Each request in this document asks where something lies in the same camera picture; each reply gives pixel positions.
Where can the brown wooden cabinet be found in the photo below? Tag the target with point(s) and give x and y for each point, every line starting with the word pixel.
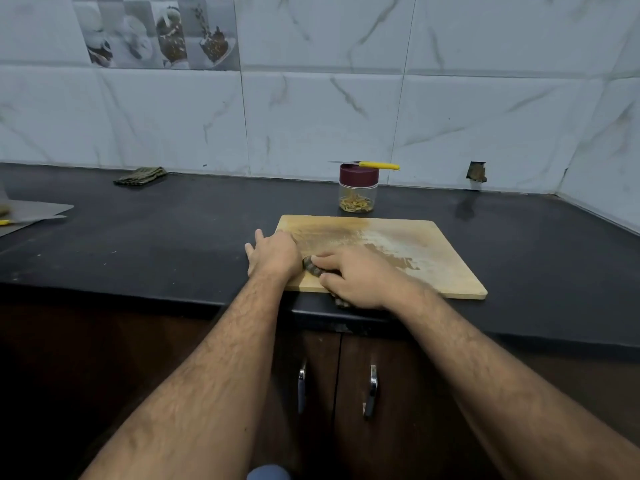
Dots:
pixel 60 385

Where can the person's left forearm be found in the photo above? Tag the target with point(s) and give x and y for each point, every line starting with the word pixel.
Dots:
pixel 190 395

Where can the person's left hand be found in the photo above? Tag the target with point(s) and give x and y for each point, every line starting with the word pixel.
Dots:
pixel 272 259

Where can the folded green cloth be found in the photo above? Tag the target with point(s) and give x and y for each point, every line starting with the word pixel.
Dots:
pixel 140 177

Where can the person's right hand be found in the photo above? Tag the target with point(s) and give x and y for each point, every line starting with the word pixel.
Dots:
pixel 362 281

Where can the patterned cloth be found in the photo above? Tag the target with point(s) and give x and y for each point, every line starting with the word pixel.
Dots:
pixel 313 267

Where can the person's right forearm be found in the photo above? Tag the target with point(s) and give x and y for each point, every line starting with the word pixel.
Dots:
pixel 520 385

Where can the flat grey object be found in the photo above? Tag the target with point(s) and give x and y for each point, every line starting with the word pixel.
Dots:
pixel 6 222

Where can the person's blue clothing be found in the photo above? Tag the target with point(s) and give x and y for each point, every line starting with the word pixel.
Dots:
pixel 268 473

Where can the clear jar maroon lid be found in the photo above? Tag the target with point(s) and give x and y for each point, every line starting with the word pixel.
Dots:
pixel 358 193

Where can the decorative picture tiles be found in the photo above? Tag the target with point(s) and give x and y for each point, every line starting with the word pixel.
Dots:
pixel 160 33

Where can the wooden cutting board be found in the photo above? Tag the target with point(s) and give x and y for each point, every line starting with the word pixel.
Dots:
pixel 440 260

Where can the black countertop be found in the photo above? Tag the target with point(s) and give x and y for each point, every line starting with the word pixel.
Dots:
pixel 150 235

